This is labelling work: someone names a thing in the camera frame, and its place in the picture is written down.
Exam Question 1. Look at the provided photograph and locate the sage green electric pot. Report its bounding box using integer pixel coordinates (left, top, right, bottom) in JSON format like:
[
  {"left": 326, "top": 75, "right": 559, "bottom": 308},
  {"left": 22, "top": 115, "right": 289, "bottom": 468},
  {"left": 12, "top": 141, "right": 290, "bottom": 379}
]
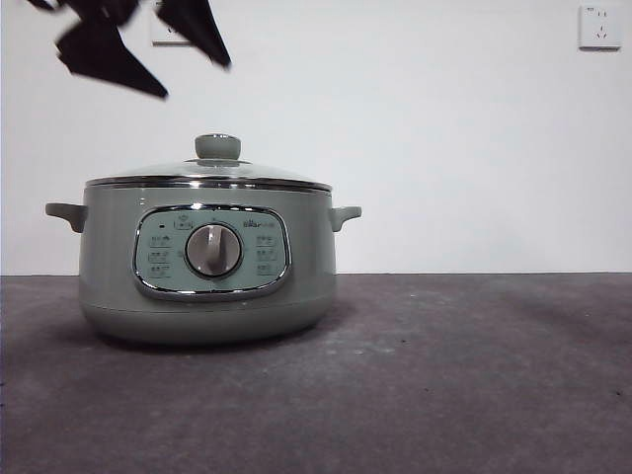
[{"left": 44, "top": 183, "right": 364, "bottom": 346}]

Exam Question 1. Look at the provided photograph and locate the glass lid with green knob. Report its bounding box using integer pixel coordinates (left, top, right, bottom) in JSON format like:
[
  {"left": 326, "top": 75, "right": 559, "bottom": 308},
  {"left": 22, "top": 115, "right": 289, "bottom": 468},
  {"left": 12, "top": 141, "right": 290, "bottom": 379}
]
[{"left": 84, "top": 132, "right": 334, "bottom": 190}]

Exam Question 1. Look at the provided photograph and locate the white wall socket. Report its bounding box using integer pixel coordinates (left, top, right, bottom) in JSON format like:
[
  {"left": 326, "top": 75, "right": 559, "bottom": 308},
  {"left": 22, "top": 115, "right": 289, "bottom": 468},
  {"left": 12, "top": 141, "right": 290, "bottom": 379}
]
[
  {"left": 151, "top": 0, "right": 195, "bottom": 48},
  {"left": 578, "top": 4, "right": 623, "bottom": 52}
]

